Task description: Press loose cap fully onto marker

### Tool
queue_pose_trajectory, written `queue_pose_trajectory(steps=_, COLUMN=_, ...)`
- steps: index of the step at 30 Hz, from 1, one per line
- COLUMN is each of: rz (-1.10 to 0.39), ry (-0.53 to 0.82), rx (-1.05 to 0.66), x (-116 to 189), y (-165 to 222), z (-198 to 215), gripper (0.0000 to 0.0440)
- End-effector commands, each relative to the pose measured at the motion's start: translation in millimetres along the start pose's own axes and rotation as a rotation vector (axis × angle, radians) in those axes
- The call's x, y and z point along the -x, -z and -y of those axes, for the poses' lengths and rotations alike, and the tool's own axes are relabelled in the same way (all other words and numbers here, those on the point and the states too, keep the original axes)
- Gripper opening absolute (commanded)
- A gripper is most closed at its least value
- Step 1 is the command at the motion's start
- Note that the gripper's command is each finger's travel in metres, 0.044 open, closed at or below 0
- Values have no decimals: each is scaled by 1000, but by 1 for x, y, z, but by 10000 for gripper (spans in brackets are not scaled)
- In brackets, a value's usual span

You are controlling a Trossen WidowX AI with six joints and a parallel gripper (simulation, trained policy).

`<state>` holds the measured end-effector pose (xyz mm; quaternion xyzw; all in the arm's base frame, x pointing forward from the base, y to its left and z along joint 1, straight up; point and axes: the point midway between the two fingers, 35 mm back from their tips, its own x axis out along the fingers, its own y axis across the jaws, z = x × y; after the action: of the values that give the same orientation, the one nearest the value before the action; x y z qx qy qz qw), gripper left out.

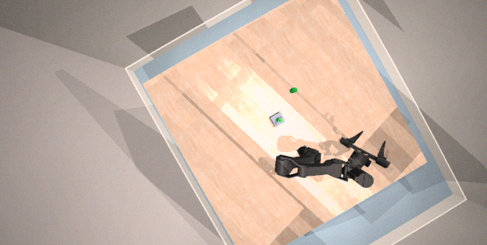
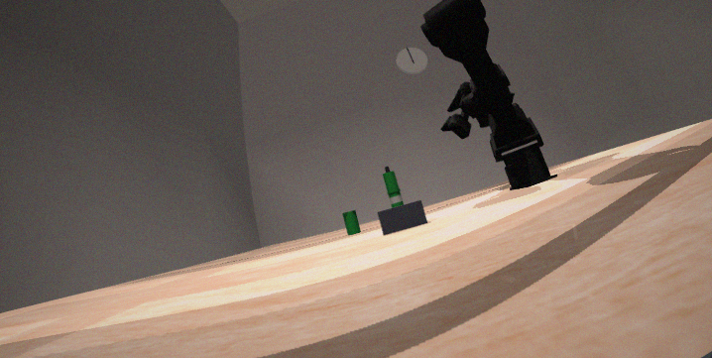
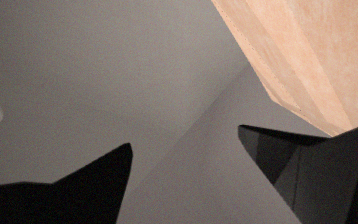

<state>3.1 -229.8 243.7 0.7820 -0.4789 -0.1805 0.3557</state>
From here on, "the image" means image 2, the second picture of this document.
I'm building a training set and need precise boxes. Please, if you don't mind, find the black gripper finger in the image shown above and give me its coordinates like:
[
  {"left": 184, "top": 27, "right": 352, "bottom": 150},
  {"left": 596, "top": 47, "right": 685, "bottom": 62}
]
[
  {"left": 441, "top": 116, "right": 452, "bottom": 131},
  {"left": 447, "top": 89, "right": 462, "bottom": 112}
]

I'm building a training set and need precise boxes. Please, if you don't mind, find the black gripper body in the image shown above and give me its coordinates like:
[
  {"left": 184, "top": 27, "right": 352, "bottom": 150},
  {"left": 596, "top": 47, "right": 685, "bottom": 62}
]
[{"left": 447, "top": 81, "right": 488, "bottom": 139}]

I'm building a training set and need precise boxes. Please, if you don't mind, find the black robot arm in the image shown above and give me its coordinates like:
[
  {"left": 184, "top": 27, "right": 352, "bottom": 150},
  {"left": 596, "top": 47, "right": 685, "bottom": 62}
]
[{"left": 420, "top": 0, "right": 557, "bottom": 190}]

